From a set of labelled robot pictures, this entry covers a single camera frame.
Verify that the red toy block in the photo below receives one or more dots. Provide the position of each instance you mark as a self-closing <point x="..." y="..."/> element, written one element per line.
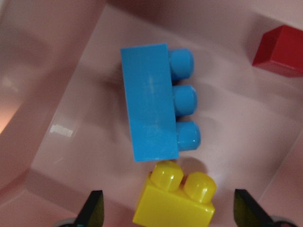
<point x="281" y="51"/>

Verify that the yellow toy block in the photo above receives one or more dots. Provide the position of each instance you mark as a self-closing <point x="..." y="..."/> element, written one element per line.
<point x="169" y="199"/>

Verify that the blue toy block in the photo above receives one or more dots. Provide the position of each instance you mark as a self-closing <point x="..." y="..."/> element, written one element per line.
<point x="154" y="102"/>

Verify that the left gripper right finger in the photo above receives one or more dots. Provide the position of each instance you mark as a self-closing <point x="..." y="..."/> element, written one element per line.
<point x="247" y="212"/>

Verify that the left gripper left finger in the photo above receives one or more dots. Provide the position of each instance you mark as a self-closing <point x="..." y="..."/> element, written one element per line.
<point x="92" y="213"/>

